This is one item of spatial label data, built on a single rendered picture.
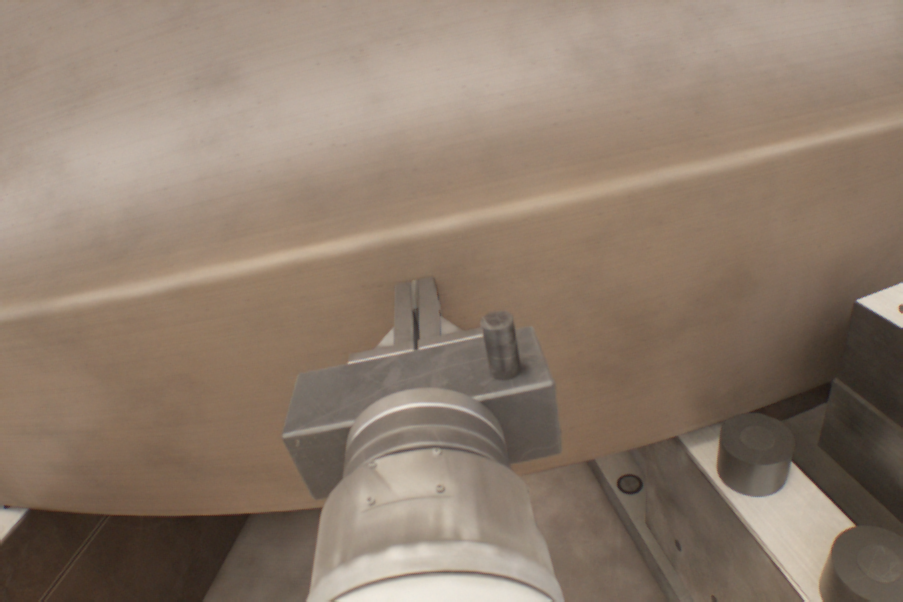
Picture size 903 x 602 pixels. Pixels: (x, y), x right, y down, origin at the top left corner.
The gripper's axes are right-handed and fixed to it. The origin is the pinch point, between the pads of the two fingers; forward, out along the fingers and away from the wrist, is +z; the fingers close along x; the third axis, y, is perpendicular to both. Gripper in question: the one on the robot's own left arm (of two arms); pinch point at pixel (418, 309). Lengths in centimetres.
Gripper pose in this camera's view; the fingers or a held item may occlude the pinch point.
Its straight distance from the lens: 37.0
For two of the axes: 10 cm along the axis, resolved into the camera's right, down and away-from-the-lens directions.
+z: -0.7, -4.6, 8.8
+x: -9.8, 2.1, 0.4
